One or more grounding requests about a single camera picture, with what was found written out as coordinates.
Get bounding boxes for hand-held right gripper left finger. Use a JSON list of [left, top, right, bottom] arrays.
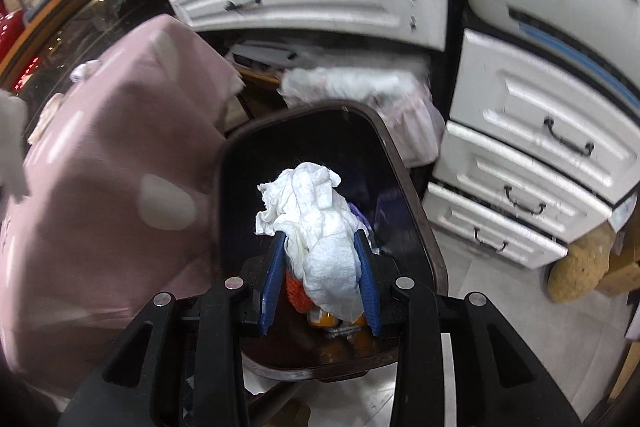
[[57, 231, 288, 427]]

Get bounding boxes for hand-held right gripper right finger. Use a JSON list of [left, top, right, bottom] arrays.
[[352, 229, 583, 427]]

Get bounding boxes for orange foam fruit net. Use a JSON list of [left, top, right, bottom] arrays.
[[285, 269, 313, 312]]

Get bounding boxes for white tissue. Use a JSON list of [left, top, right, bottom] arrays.
[[255, 162, 371, 322]]

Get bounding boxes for dark brown trash bin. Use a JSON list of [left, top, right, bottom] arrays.
[[212, 103, 449, 383]]

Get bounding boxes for translucent plastic bag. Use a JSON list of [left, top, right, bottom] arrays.
[[277, 57, 446, 168]]

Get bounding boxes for white three-drawer chest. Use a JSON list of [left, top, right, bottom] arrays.
[[425, 29, 640, 270]]

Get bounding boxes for pink polka dot tablecloth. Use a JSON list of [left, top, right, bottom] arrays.
[[0, 14, 246, 400]]

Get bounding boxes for tan plush toy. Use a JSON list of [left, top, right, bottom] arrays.
[[547, 222, 618, 303]]

